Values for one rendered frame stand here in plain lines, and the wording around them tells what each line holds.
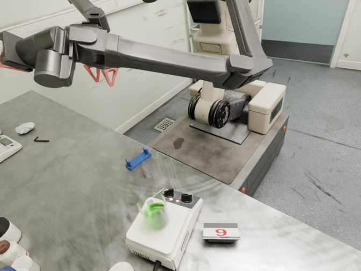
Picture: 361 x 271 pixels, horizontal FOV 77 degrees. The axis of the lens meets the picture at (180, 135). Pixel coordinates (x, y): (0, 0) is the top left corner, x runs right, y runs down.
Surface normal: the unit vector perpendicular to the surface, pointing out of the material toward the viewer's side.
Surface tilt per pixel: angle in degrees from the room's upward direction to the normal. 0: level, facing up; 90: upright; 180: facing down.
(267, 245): 0
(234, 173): 0
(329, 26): 90
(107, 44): 43
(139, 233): 0
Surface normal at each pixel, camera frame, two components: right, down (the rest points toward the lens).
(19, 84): 0.78, 0.31
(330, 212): -0.14, -0.76
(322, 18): -0.62, 0.56
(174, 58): 0.29, -0.25
